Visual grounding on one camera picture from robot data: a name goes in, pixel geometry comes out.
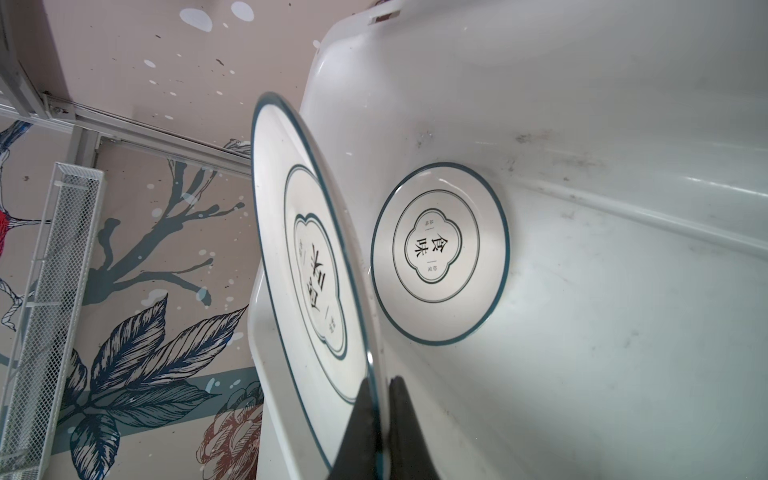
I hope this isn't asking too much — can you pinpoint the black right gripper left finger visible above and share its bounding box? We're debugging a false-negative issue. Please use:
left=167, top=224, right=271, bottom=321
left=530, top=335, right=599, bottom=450
left=327, top=379, right=378, bottom=480

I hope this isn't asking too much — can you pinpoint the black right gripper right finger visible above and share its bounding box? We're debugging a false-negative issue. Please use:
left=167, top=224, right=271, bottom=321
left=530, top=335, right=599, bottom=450
left=389, top=376, right=439, bottom=480

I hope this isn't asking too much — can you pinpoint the white plate green rim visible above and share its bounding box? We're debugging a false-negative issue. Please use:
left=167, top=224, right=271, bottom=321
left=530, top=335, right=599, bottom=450
left=370, top=162, right=511, bottom=346
left=251, top=92, right=389, bottom=479

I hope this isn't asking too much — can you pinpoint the white plastic bin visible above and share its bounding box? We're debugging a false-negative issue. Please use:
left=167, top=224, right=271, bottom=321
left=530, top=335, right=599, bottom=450
left=249, top=1, right=767, bottom=479

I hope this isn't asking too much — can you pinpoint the white wire mesh shelf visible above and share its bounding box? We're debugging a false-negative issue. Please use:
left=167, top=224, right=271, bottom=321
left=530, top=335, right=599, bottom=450
left=1, top=163, right=106, bottom=479

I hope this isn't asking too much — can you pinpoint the aluminium frame post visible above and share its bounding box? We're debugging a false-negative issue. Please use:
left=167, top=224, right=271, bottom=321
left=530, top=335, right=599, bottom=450
left=1, top=1, right=251, bottom=178

